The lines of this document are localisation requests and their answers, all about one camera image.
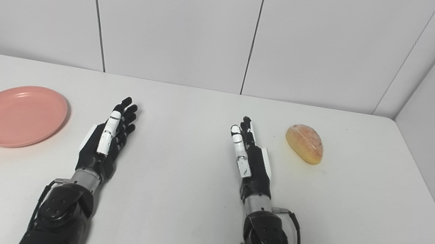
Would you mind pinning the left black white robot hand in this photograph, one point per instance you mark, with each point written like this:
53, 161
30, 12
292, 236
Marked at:
100, 151

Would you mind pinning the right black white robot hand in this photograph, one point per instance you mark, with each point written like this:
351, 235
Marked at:
257, 173

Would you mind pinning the golden bread roll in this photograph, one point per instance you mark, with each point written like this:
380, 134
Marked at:
305, 143

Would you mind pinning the pink round plate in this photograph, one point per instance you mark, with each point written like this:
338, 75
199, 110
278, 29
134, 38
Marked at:
19, 116

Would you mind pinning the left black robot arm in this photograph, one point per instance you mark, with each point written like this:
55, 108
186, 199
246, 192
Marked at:
62, 215

